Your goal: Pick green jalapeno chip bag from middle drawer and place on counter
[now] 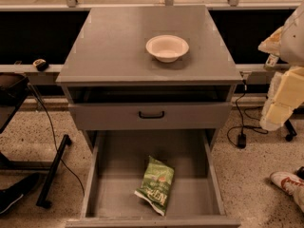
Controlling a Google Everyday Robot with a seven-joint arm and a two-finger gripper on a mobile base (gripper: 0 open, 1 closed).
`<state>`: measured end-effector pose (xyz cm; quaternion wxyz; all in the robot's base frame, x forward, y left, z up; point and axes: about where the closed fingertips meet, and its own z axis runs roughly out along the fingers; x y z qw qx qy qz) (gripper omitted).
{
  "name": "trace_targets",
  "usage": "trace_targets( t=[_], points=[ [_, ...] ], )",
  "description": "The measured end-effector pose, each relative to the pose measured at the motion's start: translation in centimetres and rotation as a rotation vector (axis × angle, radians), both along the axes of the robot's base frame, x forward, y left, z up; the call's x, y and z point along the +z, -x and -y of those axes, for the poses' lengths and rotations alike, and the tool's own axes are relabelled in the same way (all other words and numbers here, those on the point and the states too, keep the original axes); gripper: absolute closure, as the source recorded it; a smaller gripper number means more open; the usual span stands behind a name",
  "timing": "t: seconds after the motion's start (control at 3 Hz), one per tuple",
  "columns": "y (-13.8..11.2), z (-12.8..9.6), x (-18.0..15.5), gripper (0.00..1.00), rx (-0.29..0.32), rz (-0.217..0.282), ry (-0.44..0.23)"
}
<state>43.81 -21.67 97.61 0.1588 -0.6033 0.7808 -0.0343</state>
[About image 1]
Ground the white paper bowl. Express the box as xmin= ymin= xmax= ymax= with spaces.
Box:
xmin=145 ymin=35 xmax=189 ymax=63

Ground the black cart on left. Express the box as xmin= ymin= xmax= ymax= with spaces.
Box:
xmin=0 ymin=72 xmax=73 ymax=209

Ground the closed grey upper drawer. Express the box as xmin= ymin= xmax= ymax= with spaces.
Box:
xmin=68 ymin=103 xmax=232 ymax=130

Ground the black drawer handle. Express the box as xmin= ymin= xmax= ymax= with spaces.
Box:
xmin=138 ymin=111 xmax=165 ymax=120

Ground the small clear bottle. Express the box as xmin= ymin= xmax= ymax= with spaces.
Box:
xmin=264 ymin=54 xmax=279 ymax=70

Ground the black wheeled stand right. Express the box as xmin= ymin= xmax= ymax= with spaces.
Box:
xmin=284 ymin=120 xmax=297 ymax=142

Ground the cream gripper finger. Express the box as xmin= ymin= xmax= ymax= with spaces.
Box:
xmin=258 ymin=27 xmax=282 ymax=56
xmin=259 ymin=66 xmax=304 ymax=131

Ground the open grey lower drawer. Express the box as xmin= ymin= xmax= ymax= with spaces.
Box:
xmin=66 ymin=130 xmax=240 ymax=228

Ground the yellow black tape measure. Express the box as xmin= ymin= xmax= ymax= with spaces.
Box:
xmin=32 ymin=59 xmax=49 ymax=71

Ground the grey drawer cabinet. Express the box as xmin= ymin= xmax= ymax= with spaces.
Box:
xmin=56 ymin=6 xmax=240 ymax=146

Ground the black cable on left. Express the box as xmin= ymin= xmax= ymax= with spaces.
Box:
xmin=28 ymin=83 xmax=86 ymax=198

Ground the white red sneaker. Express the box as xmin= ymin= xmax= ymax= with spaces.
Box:
xmin=270 ymin=172 xmax=304 ymax=195

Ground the black power adapter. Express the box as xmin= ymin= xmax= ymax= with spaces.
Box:
xmin=237 ymin=133 xmax=246 ymax=149

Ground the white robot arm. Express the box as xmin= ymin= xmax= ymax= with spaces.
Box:
xmin=258 ymin=4 xmax=304 ymax=131

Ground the black shoe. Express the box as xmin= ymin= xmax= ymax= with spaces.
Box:
xmin=0 ymin=173 xmax=40 ymax=214

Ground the green jalapeno chip bag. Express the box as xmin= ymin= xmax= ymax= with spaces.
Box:
xmin=134 ymin=157 xmax=175 ymax=216

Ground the black power cable right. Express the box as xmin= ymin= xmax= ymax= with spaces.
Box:
xmin=226 ymin=79 xmax=270 ymax=144

